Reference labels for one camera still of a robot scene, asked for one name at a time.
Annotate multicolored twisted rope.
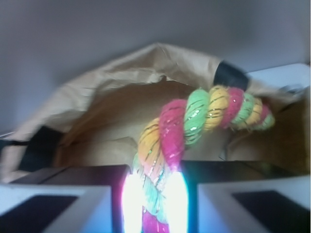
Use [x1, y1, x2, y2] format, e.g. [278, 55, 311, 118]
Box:
[123, 84, 276, 233]

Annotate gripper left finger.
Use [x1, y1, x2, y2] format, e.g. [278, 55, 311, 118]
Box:
[0, 165, 130, 233]

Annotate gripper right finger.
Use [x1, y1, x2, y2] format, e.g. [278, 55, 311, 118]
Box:
[181, 161, 311, 233]

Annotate brown paper bag bin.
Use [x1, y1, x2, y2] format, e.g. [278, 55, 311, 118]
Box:
[0, 44, 310, 187]

